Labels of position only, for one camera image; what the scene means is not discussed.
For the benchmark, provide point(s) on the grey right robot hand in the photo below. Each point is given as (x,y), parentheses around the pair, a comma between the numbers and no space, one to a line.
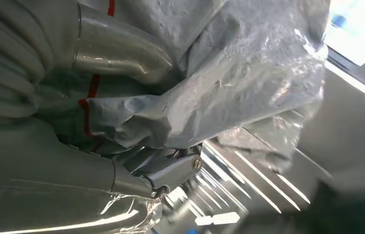
(40,193)

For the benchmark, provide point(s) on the black window frame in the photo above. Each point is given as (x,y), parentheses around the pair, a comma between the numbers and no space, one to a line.
(356,71)

